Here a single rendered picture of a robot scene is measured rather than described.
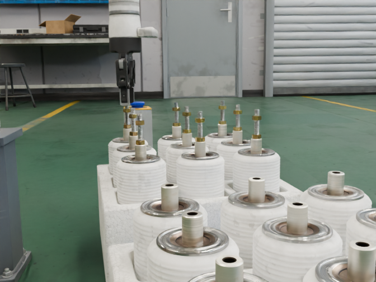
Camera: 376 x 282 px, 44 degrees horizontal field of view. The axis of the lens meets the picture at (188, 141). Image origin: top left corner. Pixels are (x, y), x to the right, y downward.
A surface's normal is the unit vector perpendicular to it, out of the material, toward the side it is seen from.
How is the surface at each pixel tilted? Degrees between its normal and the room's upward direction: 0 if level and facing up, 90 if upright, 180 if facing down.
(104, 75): 90
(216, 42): 90
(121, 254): 0
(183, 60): 90
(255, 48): 90
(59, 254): 0
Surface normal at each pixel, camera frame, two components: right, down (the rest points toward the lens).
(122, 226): 0.22, 0.16
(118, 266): -0.01, -0.99
